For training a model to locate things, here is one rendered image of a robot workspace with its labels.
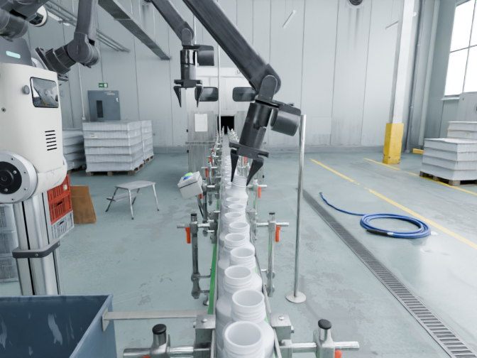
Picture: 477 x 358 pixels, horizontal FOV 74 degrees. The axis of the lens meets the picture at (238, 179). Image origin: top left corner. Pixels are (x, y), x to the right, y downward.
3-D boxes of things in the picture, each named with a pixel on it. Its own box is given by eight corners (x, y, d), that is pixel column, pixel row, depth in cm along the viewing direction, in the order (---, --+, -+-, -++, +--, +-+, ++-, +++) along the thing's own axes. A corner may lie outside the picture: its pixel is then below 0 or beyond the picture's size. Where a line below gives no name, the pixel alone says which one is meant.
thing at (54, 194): (46, 206, 320) (43, 185, 315) (3, 207, 316) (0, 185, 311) (72, 191, 379) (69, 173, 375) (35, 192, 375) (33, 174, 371)
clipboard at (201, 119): (208, 131, 539) (207, 112, 532) (194, 131, 538) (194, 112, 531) (208, 131, 542) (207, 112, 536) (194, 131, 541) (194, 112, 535)
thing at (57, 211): (48, 226, 324) (46, 206, 319) (6, 228, 320) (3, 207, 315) (73, 209, 383) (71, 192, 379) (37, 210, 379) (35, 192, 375)
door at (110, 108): (123, 153, 1079) (118, 90, 1036) (93, 154, 1075) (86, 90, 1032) (123, 153, 1088) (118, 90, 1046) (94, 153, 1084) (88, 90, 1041)
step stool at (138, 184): (132, 204, 485) (130, 177, 476) (160, 210, 451) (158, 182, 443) (104, 212, 447) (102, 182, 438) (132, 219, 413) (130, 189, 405)
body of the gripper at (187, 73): (176, 86, 122) (175, 65, 120) (202, 86, 122) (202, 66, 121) (173, 84, 116) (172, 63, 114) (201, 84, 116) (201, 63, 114)
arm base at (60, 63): (33, 47, 110) (55, 79, 112) (52, 35, 109) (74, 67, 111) (47, 52, 118) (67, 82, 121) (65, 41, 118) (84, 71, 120)
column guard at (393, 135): (401, 164, 860) (405, 123, 838) (387, 164, 859) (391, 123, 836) (394, 162, 899) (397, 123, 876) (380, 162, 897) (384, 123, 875)
